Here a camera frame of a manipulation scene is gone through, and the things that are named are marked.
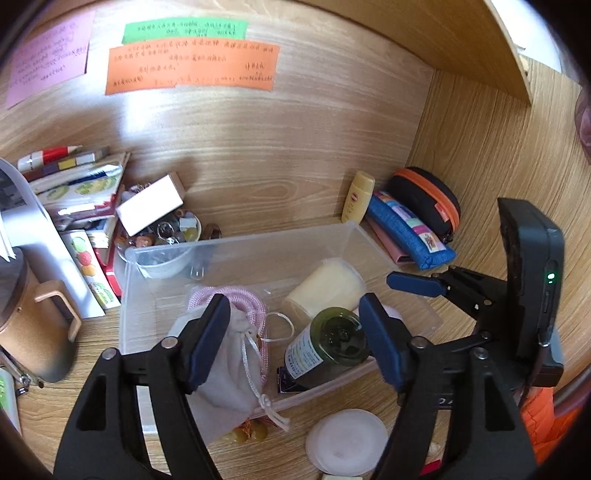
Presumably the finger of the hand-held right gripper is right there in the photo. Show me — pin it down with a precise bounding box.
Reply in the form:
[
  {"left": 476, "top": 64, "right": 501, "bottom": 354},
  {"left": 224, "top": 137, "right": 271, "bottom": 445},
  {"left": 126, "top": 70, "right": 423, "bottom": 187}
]
[
  {"left": 434, "top": 330, "right": 497, "bottom": 370},
  {"left": 387, "top": 265, "right": 502, "bottom": 333}
]

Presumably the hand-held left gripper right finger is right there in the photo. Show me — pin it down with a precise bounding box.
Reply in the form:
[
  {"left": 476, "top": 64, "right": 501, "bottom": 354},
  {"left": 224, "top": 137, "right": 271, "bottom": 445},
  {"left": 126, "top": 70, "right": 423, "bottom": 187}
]
[{"left": 359, "top": 292, "right": 539, "bottom": 480}]

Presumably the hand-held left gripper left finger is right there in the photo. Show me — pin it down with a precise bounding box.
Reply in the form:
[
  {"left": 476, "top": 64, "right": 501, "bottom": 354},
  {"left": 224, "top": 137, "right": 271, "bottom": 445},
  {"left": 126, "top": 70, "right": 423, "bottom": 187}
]
[{"left": 53, "top": 293, "right": 232, "bottom": 480}]

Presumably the white drawstring pouch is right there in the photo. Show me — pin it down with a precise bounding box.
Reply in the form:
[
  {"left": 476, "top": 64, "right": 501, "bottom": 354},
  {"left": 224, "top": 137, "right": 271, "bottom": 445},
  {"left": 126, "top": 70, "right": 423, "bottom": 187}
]
[{"left": 166, "top": 305, "right": 291, "bottom": 446}]

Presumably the pink braided rope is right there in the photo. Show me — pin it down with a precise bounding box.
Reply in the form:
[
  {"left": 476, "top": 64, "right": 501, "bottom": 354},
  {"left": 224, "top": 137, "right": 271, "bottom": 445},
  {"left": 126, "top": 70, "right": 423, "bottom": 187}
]
[{"left": 187, "top": 285, "right": 296, "bottom": 388}]

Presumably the green glass bottle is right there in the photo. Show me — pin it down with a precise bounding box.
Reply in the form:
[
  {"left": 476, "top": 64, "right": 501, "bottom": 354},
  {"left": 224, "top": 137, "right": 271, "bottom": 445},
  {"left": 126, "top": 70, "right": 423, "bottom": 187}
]
[{"left": 284, "top": 307, "right": 372, "bottom": 388}]

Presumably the cream plastic cup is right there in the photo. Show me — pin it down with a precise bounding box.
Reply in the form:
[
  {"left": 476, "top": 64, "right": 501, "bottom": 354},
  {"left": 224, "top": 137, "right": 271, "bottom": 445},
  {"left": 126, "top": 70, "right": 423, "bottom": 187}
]
[{"left": 283, "top": 258, "right": 368, "bottom": 324}]

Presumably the clear plastic storage box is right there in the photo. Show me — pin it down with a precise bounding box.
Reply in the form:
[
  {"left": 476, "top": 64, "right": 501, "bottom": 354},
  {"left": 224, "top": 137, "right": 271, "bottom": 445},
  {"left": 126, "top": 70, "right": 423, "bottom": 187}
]
[{"left": 119, "top": 220, "right": 441, "bottom": 435}]

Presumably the gourd charm with orange cord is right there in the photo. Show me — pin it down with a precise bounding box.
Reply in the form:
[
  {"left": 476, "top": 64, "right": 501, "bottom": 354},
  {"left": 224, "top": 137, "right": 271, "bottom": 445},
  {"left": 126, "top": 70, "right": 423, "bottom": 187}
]
[{"left": 224, "top": 415, "right": 269, "bottom": 445}]

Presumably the person's right forearm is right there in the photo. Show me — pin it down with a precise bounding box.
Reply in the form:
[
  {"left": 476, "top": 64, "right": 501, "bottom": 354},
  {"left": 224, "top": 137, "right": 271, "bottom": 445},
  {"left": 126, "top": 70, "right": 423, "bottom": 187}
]
[{"left": 519, "top": 385, "right": 583, "bottom": 462}]

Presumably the pink wallet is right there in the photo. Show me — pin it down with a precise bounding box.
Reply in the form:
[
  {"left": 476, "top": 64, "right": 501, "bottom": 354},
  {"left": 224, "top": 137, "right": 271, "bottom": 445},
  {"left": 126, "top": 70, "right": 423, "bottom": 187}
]
[{"left": 367, "top": 217, "right": 416, "bottom": 265}]

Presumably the blue pencil case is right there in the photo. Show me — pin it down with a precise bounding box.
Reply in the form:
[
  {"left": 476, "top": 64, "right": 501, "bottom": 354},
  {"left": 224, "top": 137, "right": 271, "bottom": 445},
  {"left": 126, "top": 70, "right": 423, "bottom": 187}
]
[{"left": 367, "top": 190, "right": 457, "bottom": 269}]

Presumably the black case with orange zip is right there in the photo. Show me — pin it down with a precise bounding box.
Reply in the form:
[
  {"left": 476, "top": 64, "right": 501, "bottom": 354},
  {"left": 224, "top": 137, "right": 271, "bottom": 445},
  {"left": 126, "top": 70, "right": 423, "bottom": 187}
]
[{"left": 385, "top": 167, "right": 461, "bottom": 243}]

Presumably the white bowl of trinkets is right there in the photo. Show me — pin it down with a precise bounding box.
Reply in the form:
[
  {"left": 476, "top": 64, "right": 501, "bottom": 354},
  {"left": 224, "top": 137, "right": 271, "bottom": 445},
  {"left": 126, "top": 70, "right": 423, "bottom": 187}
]
[{"left": 115, "top": 208, "right": 203, "bottom": 280}]

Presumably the yellow sunscreen bottle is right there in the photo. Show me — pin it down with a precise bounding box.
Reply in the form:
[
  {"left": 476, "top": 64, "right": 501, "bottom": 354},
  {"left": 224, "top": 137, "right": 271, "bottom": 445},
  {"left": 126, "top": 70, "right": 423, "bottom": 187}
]
[{"left": 341, "top": 171, "right": 376, "bottom": 224}]

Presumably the red box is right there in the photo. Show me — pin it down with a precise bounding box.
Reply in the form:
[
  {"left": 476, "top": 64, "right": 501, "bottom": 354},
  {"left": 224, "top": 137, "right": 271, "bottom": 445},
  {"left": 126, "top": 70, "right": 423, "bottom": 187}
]
[{"left": 99, "top": 217, "right": 123, "bottom": 296}]

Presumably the fruit print box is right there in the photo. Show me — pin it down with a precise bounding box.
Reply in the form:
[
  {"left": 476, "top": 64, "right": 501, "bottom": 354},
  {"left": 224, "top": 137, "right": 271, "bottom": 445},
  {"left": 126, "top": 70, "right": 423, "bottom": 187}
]
[{"left": 60, "top": 229, "right": 122, "bottom": 310}]

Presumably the white rectangular box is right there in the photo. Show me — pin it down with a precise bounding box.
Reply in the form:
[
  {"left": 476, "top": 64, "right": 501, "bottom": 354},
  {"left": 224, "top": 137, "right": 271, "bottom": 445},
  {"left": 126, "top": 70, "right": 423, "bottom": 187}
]
[{"left": 115, "top": 173, "right": 186, "bottom": 236}]

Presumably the brown mug with lid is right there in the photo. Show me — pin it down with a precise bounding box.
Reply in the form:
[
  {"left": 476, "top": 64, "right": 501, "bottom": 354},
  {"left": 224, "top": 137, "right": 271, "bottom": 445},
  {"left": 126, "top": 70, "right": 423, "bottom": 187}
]
[{"left": 0, "top": 247, "right": 83, "bottom": 384}]

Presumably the metal nail clipper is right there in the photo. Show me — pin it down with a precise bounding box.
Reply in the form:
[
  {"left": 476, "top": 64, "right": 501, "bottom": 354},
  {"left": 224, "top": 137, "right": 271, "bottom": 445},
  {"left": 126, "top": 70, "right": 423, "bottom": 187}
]
[{"left": 0, "top": 348, "right": 44, "bottom": 398}]

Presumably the white folded paper stand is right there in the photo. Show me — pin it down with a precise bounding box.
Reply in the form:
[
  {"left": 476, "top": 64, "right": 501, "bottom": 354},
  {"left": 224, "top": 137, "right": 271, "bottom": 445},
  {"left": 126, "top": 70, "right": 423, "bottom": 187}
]
[{"left": 0, "top": 157, "right": 106, "bottom": 319}]

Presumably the stack of books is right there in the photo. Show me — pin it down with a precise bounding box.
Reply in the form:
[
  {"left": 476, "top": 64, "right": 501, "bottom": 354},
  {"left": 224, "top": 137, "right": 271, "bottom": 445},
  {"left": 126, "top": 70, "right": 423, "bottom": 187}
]
[{"left": 18, "top": 144, "right": 132, "bottom": 232}]

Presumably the green and orange tube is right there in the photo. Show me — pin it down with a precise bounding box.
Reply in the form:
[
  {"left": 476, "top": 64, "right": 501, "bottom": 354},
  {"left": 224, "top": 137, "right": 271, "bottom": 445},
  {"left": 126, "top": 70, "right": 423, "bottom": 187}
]
[{"left": 0, "top": 367, "right": 21, "bottom": 435}]

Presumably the wooden shelf board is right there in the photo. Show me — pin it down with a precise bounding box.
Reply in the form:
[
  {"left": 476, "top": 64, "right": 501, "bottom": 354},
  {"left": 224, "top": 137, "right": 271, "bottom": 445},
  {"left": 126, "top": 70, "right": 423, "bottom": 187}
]
[{"left": 295, "top": 0, "right": 534, "bottom": 107}]

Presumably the orange paper note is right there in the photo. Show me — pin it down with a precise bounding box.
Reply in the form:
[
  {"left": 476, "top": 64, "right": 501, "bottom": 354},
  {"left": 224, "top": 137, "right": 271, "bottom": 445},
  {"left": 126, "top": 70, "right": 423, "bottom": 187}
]
[{"left": 105, "top": 41, "right": 281, "bottom": 96}]

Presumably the green paper note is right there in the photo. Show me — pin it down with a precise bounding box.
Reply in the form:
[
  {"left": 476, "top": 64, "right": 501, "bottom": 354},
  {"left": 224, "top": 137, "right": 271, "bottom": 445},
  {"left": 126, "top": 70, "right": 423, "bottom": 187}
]
[{"left": 122, "top": 19, "right": 249, "bottom": 45}]

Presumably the pink paper note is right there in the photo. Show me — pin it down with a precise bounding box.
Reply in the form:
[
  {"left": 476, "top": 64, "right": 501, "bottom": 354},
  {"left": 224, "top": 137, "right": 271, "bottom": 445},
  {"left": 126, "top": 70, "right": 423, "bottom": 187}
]
[{"left": 6, "top": 10, "right": 96, "bottom": 109}]

